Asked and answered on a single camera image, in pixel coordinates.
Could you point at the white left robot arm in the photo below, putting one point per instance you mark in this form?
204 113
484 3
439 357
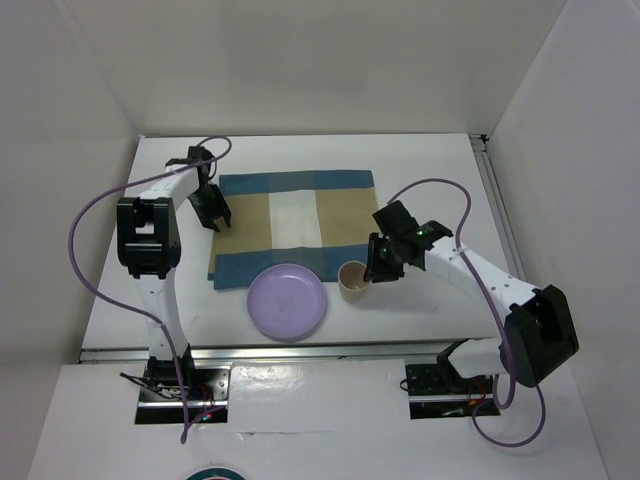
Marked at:
149 247

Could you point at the aluminium rail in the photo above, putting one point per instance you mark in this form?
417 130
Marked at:
505 220
312 352

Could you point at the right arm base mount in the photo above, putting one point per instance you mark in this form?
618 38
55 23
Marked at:
432 394

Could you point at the blue beige checked placemat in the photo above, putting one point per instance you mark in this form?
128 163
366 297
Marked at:
319 219

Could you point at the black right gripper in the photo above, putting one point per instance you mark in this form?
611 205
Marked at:
373 263

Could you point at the beige cup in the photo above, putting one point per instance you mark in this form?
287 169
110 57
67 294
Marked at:
351 283

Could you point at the aluminium right side rail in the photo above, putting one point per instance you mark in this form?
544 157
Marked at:
505 220

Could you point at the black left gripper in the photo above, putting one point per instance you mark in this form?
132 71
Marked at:
207 216

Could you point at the purple plastic plate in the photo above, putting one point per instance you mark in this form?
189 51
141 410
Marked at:
286 302

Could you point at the aluminium front rail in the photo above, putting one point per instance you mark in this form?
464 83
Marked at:
312 352

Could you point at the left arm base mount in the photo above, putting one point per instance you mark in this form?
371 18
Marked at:
160 399

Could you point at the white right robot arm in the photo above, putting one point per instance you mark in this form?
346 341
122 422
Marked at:
536 333

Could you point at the green round sticker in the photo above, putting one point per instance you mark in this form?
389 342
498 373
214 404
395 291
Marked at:
216 473

